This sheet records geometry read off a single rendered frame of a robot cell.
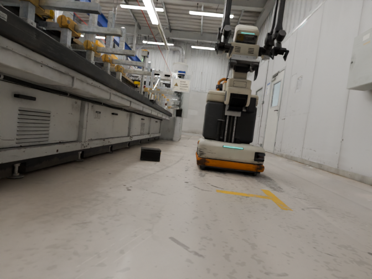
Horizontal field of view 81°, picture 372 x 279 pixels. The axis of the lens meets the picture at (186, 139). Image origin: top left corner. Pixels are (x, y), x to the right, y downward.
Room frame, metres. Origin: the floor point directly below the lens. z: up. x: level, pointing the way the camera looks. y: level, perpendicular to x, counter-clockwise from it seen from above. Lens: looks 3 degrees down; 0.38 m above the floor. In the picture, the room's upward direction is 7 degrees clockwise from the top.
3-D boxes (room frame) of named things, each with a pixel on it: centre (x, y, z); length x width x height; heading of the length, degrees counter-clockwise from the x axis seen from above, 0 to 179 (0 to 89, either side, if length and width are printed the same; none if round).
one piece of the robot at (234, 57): (2.03, -0.44, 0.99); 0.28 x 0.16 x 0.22; 89
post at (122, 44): (1.87, 0.63, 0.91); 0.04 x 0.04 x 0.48; 87
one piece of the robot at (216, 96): (2.41, -0.45, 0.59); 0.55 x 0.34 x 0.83; 89
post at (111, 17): (1.62, 0.64, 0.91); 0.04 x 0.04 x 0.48; 87
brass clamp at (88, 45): (1.39, 0.65, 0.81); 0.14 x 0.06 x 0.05; 177
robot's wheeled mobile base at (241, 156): (2.32, -0.45, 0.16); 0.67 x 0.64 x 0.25; 179
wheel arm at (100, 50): (1.41, 0.60, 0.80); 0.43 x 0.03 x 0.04; 87
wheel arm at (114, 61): (1.66, 0.59, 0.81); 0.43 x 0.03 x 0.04; 87
